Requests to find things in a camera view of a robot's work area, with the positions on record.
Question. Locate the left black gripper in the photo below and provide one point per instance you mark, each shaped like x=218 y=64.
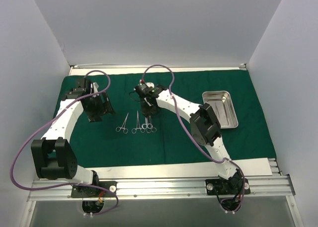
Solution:
x=100 y=110

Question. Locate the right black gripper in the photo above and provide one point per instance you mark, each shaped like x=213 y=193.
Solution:
x=148 y=112

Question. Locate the steel surgical scissors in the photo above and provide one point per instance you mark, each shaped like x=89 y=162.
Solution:
x=151 y=130
x=147 y=124

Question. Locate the steel hemostat forceps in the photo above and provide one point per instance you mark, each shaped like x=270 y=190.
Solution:
x=123 y=128
x=138 y=127

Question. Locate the dark green surgical cloth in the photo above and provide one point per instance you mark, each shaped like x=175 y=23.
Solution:
x=98 y=144

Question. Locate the steel instrument tray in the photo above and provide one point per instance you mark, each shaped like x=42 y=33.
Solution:
x=225 y=105

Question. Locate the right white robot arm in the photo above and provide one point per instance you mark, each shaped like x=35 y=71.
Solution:
x=199 y=123

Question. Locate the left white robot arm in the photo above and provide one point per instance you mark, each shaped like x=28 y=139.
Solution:
x=52 y=154

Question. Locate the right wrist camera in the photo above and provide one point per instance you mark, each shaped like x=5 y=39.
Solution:
x=143 y=88

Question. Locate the rear aluminium rail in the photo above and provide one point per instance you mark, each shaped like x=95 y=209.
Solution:
x=85 y=66

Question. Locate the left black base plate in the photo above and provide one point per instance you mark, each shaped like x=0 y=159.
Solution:
x=108 y=190

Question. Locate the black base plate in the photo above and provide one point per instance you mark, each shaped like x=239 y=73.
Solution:
x=221 y=186
x=108 y=190

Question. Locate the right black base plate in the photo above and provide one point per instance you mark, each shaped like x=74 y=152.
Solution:
x=221 y=186

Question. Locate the front aluminium rail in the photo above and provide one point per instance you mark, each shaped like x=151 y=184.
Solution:
x=167 y=188

